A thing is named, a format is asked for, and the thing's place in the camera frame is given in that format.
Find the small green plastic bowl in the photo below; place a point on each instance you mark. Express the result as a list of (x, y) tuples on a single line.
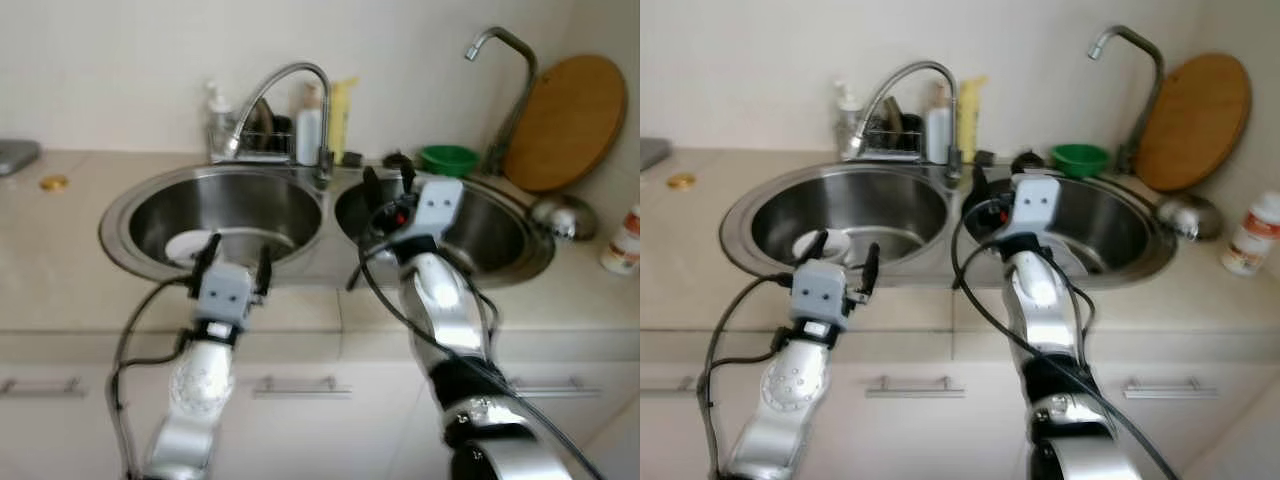
[(448, 160), (1080, 160)]

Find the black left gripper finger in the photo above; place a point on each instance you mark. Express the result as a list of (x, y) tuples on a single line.
[(264, 265), (814, 248), (205, 255), (871, 262)]

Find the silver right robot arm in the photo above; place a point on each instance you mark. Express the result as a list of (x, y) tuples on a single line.
[(440, 300), (1040, 300)]

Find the round shiny steel lid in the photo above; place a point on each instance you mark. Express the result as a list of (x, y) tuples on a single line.
[(560, 215), (1188, 215)]

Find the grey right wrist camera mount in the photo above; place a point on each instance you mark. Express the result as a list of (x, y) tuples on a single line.
[(1037, 205), (438, 205)]

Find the round wooden cutting board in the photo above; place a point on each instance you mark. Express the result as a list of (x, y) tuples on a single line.
[(1195, 120), (570, 120)]

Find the white bottle with red label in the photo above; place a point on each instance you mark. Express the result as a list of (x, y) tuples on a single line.
[(622, 245), (1252, 235)]

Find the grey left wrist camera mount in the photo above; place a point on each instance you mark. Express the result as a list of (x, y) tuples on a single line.
[(820, 290), (225, 290)]

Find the yellow squeeze bottle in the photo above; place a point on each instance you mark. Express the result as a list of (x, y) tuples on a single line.
[(968, 120), (340, 120)]

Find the tall grey gooseneck tap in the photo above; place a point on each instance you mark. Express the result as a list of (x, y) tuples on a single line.
[(520, 110), (1148, 110)]

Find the clear soap pump dispenser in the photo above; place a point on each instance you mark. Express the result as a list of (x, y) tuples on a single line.
[(218, 115), (848, 110)]

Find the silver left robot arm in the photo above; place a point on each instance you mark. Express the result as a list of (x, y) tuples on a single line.
[(200, 390), (790, 390)]

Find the chrome arched sink faucet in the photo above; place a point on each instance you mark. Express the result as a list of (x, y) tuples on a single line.
[(953, 140), (325, 150)]

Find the stainless steel double sink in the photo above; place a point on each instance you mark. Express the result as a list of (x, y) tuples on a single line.
[(870, 200), (240, 205)]

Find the white dish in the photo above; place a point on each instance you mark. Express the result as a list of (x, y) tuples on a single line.
[(1072, 262)]

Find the round white plate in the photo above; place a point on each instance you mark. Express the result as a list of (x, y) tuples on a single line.
[(812, 246), (182, 248)]

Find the white detergent bottle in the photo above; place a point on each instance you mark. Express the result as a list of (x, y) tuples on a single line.
[(938, 130), (308, 135)]

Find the black sink plug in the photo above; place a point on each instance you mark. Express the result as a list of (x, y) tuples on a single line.
[(1028, 160), (396, 160)]

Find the small gold round lid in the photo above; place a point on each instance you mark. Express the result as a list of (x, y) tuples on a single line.
[(54, 183), (681, 181)]

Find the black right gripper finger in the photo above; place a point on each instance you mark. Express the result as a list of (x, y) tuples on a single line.
[(1010, 184), (371, 183), (408, 182), (978, 183)]

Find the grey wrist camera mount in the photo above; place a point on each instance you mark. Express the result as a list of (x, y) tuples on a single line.
[(820, 290), (225, 290), (438, 205), (1037, 205)]

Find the small black block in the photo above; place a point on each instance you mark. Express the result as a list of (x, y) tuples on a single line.
[(985, 157), (352, 158)]

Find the beige kitchen base cabinet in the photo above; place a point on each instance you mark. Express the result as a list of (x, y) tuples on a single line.
[(930, 430), (320, 430)]

